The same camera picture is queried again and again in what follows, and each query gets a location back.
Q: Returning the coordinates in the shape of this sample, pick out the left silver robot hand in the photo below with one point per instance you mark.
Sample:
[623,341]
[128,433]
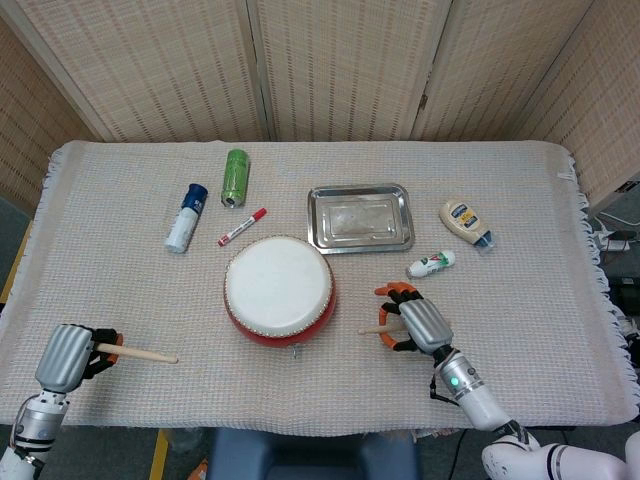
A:
[62,357]

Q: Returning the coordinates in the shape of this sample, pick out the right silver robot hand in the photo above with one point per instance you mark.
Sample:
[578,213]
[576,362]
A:
[425,325]

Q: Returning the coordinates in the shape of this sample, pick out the wooden drumstick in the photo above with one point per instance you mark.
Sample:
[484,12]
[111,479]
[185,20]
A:
[380,329]
[145,355]

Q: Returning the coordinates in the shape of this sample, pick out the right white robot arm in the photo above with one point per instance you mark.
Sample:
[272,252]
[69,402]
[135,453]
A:
[480,405]

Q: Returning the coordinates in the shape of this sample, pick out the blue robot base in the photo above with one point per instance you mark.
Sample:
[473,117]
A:
[310,457]

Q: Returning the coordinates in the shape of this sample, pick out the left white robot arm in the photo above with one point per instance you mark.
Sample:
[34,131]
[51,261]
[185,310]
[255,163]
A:
[37,425]

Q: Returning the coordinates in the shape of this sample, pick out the small white green bottle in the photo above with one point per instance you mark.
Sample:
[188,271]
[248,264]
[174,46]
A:
[430,265]

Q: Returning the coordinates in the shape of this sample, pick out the beige woven tablecloth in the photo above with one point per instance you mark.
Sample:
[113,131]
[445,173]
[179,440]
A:
[125,290]

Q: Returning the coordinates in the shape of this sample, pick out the mayonnaise squeeze bottle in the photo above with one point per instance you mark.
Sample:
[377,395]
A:
[462,217]

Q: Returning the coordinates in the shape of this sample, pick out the rectangular metal tray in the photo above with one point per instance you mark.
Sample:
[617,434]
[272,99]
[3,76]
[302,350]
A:
[360,220]

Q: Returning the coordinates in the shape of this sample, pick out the red drum white skin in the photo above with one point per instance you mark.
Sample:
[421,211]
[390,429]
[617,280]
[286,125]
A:
[277,285]

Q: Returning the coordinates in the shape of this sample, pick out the orange floor object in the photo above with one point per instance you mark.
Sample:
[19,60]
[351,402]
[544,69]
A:
[201,471]

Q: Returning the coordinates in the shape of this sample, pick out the white spray bottle blue cap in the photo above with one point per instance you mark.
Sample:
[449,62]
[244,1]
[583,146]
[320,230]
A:
[185,220]

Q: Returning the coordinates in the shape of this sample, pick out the black device box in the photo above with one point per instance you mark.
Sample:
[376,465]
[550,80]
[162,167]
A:
[625,295]

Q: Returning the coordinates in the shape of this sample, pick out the white power strip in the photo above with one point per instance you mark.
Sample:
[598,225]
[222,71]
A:
[615,244]

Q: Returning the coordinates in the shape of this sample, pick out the red whiteboard marker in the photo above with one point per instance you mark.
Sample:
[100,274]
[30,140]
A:
[241,227]

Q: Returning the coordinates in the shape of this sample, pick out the green drink can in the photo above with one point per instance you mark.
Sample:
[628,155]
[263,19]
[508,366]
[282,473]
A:
[235,177]

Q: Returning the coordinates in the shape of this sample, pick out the woven folding screen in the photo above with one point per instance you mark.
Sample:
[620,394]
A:
[340,65]

